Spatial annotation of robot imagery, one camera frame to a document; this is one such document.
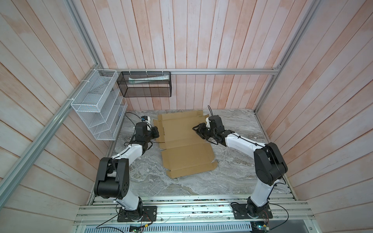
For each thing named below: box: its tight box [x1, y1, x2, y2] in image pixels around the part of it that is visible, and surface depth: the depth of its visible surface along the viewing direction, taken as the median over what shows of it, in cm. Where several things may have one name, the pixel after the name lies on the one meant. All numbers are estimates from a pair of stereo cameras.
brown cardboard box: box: [152, 110, 219, 179], surface depth 96 cm
